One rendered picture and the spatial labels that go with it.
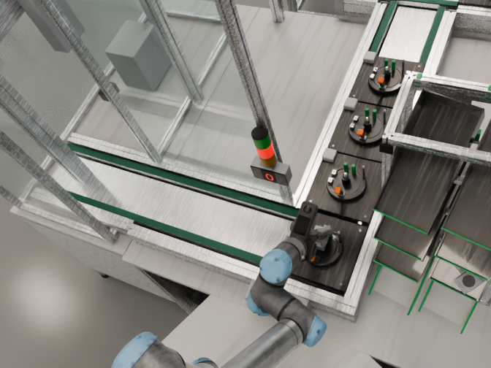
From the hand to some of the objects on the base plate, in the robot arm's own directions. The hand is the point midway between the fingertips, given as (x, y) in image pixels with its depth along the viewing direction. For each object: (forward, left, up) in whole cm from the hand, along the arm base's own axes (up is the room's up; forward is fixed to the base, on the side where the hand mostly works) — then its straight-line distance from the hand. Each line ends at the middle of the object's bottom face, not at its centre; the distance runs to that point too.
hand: (316, 222), depth 157 cm
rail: (-28, +15, -30) cm, 44 cm away
